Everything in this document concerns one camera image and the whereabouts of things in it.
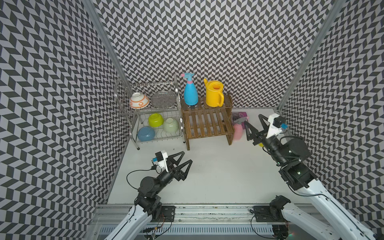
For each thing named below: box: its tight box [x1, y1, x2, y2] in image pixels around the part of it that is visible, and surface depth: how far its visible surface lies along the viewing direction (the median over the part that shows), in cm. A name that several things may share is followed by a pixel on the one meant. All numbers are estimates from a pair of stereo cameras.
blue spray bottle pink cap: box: [181, 72, 199, 106], surface depth 82 cm
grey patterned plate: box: [151, 91, 177, 108], surface depth 86 cm
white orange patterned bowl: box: [129, 92, 150, 110], surface depth 83 cm
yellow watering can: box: [204, 78, 224, 108], surface depth 79 cm
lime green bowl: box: [148, 113, 165, 128], surface depth 104 cm
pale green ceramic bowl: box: [163, 117, 179, 133], surface depth 100 cm
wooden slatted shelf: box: [180, 94, 235, 151], surface depth 93 cm
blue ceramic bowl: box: [137, 126, 156, 142], surface depth 97 cm
